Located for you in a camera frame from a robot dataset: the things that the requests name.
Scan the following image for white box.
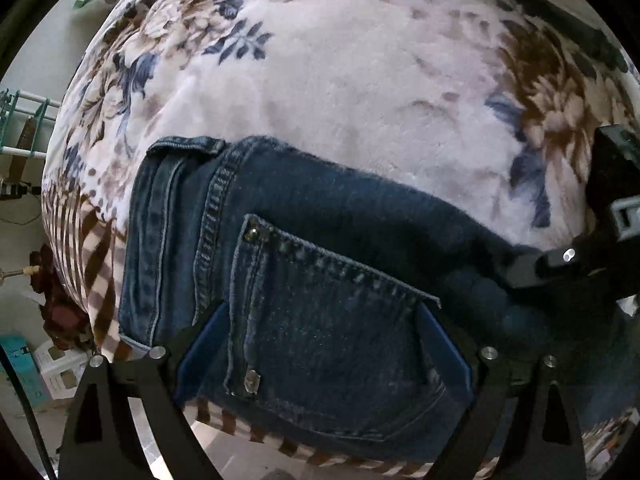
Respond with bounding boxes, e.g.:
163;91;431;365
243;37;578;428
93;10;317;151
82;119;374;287
32;342;93;402

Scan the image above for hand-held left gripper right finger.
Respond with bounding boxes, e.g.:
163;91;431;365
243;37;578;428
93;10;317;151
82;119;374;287
417;300;588;480

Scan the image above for teal shelf rack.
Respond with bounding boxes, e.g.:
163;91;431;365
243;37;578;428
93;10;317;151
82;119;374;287
0;89;62;161

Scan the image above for floral blanket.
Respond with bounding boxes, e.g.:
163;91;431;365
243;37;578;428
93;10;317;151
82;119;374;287
42;0;640;480

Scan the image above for teal box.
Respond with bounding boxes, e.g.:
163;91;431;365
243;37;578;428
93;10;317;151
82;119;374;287
0;335;51;408

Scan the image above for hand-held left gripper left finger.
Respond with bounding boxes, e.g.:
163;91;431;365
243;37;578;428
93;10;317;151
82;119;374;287
57;300;231;480

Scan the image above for black cable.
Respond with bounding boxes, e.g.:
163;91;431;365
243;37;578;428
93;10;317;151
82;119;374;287
0;345;57;480

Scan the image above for blue denim pants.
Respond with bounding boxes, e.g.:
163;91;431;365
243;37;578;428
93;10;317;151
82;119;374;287
117;135;640;463

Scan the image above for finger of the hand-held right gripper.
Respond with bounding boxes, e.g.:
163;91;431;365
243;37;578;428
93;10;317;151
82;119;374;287
509;239;602;289

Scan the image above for dark red cloth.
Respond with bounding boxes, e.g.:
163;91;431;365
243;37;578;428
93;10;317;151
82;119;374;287
30;245;93;352

